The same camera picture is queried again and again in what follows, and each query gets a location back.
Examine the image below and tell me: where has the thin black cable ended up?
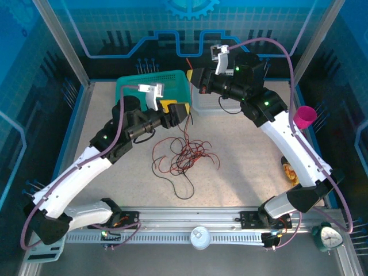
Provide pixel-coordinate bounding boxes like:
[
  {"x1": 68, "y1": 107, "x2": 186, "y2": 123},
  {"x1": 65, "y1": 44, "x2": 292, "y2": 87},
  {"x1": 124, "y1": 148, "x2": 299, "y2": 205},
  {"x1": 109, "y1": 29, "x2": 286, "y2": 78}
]
[
  {"x1": 151, "y1": 160, "x2": 196, "y2": 200},
  {"x1": 169, "y1": 137, "x2": 213, "y2": 176},
  {"x1": 169, "y1": 113, "x2": 196, "y2": 162}
]

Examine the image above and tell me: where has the thin red cable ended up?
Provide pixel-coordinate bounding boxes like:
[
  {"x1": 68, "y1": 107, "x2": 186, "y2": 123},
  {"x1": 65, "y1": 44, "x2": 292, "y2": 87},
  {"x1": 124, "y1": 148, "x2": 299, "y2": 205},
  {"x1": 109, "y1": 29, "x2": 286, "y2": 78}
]
[
  {"x1": 151, "y1": 137, "x2": 190, "y2": 176},
  {"x1": 183, "y1": 139, "x2": 221, "y2": 173},
  {"x1": 169, "y1": 57, "x2": 212, "y2": 175}
]

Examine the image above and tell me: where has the white plastic basket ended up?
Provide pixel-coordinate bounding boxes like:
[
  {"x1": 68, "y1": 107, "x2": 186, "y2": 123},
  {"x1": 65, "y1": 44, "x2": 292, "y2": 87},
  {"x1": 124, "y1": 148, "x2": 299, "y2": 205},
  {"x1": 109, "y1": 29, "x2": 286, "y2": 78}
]
[{"x1": 189, "y1": 82, "x2": 246, "y2": 117}]

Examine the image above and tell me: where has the teal plastic basket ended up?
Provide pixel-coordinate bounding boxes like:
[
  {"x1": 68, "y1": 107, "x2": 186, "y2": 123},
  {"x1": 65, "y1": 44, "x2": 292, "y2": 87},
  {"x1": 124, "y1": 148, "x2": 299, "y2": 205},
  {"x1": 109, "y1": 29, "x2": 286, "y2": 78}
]
[{"x1": 114, "y1": 70, "x2": 193, "y2": 116}]

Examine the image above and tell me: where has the pink plastic cup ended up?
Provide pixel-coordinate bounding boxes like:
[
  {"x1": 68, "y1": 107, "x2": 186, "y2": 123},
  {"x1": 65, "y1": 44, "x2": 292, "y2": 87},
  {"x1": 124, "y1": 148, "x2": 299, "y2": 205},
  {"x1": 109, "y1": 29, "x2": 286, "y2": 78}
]
[{"x1": 293, "y1": 105, "x2": 318, "y2": 129}]

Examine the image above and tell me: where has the yellow snack bag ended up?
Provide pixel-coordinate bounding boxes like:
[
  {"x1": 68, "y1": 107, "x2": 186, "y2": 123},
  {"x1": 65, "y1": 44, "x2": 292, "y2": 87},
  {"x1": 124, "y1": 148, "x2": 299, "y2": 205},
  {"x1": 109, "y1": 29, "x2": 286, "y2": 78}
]
[{"x1": 280, "y1": 156, "x2": 301, "y2": 189}]

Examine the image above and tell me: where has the white round lid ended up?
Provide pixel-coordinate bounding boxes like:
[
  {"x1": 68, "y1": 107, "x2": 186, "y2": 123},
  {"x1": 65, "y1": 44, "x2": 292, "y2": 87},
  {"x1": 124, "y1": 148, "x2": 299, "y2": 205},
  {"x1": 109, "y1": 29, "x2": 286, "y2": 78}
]
[{"x1": 189, "y1": 226, "x2": 213, "y2": 250}]

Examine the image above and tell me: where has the white desk calculator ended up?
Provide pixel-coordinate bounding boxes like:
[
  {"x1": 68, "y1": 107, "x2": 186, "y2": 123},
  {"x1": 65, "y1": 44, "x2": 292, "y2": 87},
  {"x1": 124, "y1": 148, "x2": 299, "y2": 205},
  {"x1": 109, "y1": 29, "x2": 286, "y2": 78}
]
[{"x1": 22, "y1": 238, "x2": 66, "y2": 264}]

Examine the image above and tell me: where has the green alarm clock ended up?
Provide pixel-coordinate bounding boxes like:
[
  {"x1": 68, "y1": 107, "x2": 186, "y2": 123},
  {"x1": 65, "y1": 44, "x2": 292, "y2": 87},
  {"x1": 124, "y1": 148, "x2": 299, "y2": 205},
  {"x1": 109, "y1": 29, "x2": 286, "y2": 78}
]
[{"x1": 312, "y1": 221, "x2": 344, "y2": 253}]

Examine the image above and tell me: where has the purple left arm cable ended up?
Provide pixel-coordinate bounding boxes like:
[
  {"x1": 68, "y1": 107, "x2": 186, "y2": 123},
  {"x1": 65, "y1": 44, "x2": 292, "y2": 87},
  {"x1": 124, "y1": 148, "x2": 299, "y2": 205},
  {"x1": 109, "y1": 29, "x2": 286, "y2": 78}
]
[{"x1": 20, "y1": 85, "x2": 143, "y2": 250}]

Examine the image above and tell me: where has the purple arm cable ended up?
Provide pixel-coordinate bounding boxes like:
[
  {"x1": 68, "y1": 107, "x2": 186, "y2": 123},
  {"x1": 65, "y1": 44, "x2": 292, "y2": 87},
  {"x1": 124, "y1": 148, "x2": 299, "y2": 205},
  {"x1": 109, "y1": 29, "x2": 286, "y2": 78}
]
[
  {"x1": 20, "y1": 85, "x2": 143, "y2": 250},
  {"x1": 228, "y1": 37, "x2": 354, "y2": 251}
]

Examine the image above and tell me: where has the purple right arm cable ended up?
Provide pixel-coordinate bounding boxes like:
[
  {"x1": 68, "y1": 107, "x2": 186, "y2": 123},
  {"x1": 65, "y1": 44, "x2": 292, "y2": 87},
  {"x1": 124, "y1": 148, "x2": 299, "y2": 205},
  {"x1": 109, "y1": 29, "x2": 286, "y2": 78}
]
[{"x1": 228, "y1": 37, "x2": 354, "y2": 251}]

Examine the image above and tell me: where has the aluminium frame post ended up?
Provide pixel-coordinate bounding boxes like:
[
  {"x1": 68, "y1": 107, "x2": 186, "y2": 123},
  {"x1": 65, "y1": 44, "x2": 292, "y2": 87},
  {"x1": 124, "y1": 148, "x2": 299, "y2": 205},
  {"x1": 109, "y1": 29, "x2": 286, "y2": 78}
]
[
  {"x1": 289, "y1": 0, "x2": 346, "y2": 87},
  {"x1": 30, "y1": 0, "x2": 93, "y2": 87}
]

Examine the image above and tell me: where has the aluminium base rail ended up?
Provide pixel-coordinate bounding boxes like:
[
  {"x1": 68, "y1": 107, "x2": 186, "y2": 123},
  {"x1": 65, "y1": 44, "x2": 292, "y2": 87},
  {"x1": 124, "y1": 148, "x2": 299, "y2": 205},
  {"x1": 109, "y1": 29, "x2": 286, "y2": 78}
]
[{"x1": 39, "y1": 205, "x2": 344, "y2": 234}]

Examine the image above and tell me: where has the slotted grey cable duct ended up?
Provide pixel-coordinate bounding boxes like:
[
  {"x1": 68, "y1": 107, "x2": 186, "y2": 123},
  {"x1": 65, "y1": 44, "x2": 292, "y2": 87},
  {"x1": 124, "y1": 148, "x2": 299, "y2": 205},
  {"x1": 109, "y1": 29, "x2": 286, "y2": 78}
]
[{"x1": 65, "y1": 232, "x2": 267, "y2": 246}]

